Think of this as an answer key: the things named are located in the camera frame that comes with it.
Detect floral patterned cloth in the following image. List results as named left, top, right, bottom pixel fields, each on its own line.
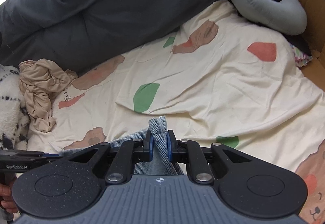
left=292, top=45, right=313, bottom=69

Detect white fluffy blanket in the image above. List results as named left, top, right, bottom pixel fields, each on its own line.
left=0, top=64, right=31, bottom=151

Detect cream bear printed blanket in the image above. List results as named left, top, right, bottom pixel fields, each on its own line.
left=27, top=0, right=325, bottom=224

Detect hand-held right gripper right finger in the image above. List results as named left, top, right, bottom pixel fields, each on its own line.
left=166, top=129, right=252, bottom=185

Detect person's left hand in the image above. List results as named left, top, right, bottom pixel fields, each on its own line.
left=0, top=183, right=17, bottom=212

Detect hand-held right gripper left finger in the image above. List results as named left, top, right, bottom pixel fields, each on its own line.
left=67, top=129, right=155, bottom=185

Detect light blue denim pants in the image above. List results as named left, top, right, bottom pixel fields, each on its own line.
left=60, top=115, right=184, bottom=176

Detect crumpled beige garment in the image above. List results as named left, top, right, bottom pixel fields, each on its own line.
left=19, top=59, right=78, bottom=133

